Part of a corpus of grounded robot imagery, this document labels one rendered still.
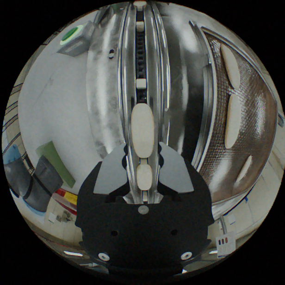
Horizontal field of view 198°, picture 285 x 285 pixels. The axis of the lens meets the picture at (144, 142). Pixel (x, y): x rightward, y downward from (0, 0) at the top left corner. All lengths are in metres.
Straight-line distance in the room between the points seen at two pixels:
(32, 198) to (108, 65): 0.40
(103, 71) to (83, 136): 0.16
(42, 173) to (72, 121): 0.23
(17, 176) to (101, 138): 0.31
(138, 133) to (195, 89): 0.15
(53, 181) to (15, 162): 0.19
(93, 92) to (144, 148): 0.13
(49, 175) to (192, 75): 0.48
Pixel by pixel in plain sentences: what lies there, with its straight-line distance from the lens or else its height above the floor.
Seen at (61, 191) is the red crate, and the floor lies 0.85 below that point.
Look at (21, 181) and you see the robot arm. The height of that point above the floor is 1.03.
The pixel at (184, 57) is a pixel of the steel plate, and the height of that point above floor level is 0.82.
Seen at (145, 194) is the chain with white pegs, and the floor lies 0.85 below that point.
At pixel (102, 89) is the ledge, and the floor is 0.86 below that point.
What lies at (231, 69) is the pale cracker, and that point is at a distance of 0.18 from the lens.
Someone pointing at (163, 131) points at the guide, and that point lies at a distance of 0.15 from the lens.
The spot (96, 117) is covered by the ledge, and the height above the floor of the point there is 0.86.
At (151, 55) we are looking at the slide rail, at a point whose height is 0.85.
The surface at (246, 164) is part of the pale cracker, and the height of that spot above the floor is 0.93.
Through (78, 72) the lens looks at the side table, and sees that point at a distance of 0.24.
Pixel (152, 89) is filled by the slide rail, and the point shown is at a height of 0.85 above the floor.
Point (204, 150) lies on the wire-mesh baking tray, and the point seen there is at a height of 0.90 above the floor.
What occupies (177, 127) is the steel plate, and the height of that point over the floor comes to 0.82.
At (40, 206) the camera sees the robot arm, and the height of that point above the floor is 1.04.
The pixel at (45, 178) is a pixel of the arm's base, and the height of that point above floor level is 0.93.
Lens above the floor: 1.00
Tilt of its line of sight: 61 degrees down
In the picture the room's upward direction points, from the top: 178 degrees clockwise
